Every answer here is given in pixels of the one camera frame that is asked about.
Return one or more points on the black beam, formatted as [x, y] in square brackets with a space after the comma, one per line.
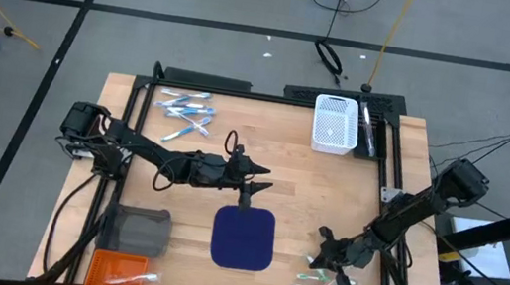
[497, 230]

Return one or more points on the silver mounting plate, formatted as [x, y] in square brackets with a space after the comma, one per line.
[390, 195]

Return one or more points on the dark toothbrush in clear wrapper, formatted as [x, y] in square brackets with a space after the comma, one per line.
[368, 128]

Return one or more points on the dark blue cloth mat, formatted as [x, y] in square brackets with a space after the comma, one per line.
[243, 241]

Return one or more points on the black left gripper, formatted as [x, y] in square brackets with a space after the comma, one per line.
[238, 175]

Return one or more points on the black aluminium table frame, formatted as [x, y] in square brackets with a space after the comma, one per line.
[266, 97]

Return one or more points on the grey plastic bin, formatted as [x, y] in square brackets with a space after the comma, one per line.
[137, 231]

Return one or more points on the white perforated plastic basket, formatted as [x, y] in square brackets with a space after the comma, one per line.
[335, 124]

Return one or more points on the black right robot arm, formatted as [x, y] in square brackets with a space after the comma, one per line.
[415, 210]

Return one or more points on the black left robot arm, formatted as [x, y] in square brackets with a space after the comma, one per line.
[149, 147]

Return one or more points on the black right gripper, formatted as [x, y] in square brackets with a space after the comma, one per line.
[344, 252]

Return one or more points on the black perforated crate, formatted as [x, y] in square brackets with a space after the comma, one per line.
[302, 91]

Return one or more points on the orange plastic basket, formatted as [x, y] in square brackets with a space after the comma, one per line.
[99, 273]

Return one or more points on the black perforated plastic basket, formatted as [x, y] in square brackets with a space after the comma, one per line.
[380, 147]

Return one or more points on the white paper sheet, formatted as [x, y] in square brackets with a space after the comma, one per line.
[489, 255]

